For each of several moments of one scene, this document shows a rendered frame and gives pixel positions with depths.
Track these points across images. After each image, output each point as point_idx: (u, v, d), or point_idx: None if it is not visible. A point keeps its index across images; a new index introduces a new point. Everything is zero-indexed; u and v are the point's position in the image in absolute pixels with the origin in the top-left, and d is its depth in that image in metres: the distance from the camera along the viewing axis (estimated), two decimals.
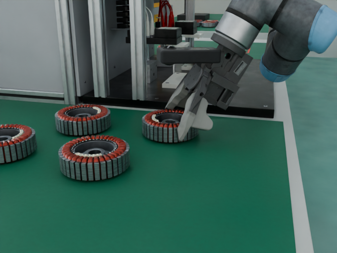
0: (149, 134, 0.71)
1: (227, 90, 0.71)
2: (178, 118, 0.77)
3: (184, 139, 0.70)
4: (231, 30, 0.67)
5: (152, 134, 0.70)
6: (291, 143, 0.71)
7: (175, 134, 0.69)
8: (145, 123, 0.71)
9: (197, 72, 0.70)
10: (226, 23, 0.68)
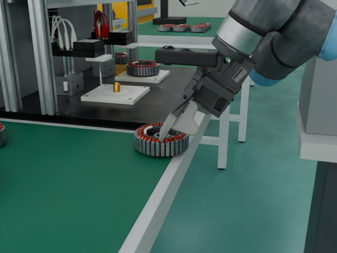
0: (135, 143, 0.75)
1: (223, 97, 0.67)
2: (174, 133, 0.78)
3: (161, 155, 0.71)
4: (224, 33, 0.62)
5: (136, 144, 0.74)
6: (176, 162, 0.71)
7: (152, 148, 0.71)
8: (134, 132, 0.75)
9: (194, 74, 0.68)
10: (222, 26, 0.63)
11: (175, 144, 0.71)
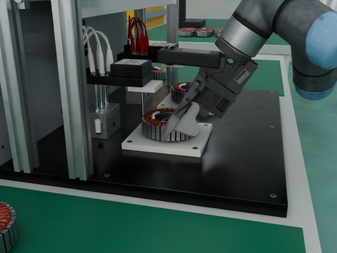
0: (143, 129, 0.73)
1: (225, 98, 0.67)
2: None
3: (172, 139, 0.69)
4: (229, 35, 0.63)
5: (144, 129, 0.72)
6: None
7: (162, 133, 0.69)
8: (142, 118, 0.73)
9: (196, 75, 0.68)
10: (226, 27, 0.63)
11: None
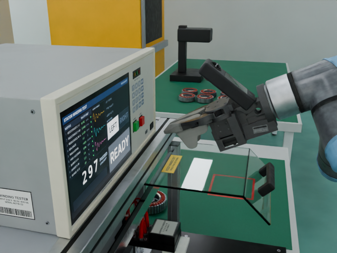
0: None
1: (234, 138, 0.69)
2: None
3: None
4: (275, 92, 0.64)
5: None
6: None
7: None
8: None
9: (223, 103, 0.69)
10: (276, 83, 0.65)
11: None
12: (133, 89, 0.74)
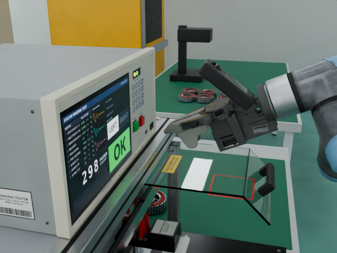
0: None
1: (235, 138, 0.69)
2: None
3: None
4: (275, 92, 0.64)
5: None
6: None
7: None
8: None
9: (223, 103, 0.69)
10: (276, 84, 0.65)
11: None
12: (133, 89, 0.74)
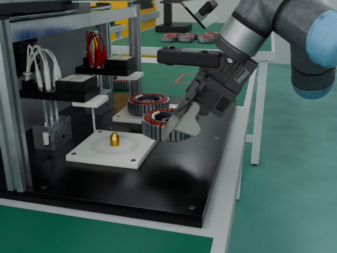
0: (143, 129, 0.73)
1: (225, 98, 0.67)
2: None
3: (172, 139, 0.69)
4: (228, 34, 0.63)
5: (144, 129, 0.72)
6: None
7: (162, 133, 0.69)
8: (142, 118, 0.73)
9: (196, 75, 0.68)
10: (226, 27, 0.64)
11: None
12: None
